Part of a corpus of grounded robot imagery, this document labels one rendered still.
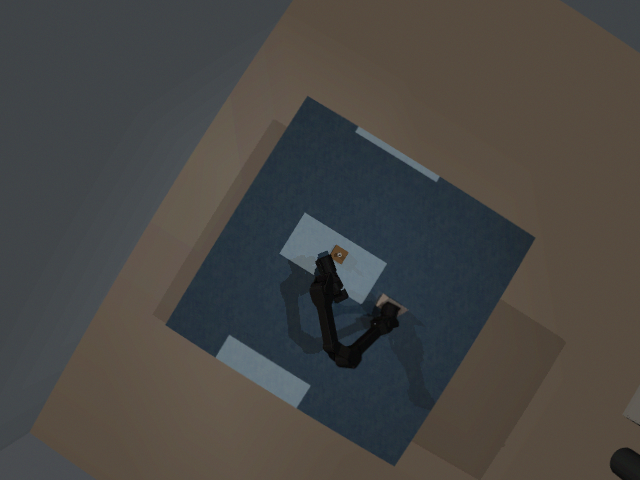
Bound brown square block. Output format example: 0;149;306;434
331;245;349;264

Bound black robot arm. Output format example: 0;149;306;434
309;254;400;368

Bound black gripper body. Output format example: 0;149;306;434
333;271;349;303

